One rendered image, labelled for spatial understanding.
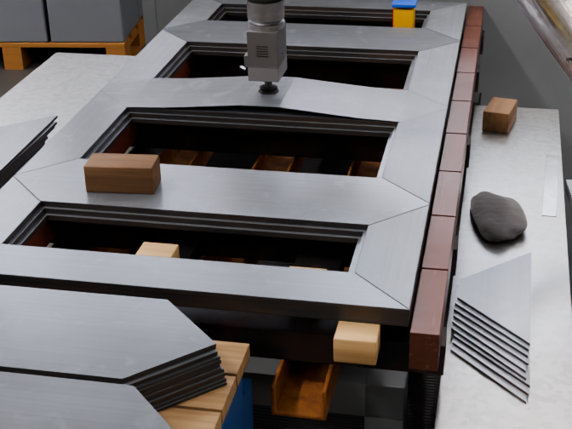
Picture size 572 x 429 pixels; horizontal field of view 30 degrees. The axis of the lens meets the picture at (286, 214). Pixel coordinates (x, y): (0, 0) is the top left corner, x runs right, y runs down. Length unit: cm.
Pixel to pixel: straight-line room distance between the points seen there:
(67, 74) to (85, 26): 232
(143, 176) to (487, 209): 67
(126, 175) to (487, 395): 70
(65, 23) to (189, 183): 326
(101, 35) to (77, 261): 346
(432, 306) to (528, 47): 156
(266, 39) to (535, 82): 108
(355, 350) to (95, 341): 35
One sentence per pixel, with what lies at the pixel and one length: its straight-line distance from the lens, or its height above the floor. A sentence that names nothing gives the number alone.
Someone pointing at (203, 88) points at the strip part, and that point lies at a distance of 230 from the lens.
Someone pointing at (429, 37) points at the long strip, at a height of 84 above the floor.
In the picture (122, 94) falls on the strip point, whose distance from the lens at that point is 231.
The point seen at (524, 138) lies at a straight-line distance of 249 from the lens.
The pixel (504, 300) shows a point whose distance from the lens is 177.
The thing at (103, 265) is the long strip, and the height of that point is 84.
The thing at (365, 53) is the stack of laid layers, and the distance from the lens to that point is 255.
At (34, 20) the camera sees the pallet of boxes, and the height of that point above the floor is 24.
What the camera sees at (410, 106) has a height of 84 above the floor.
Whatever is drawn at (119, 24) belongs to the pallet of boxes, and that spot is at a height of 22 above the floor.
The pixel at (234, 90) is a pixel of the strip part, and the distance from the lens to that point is 225.
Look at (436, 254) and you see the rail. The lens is 167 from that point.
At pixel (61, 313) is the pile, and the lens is 152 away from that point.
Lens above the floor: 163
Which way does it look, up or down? 27 degrees down
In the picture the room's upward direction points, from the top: 1 degrees counter-clockwise
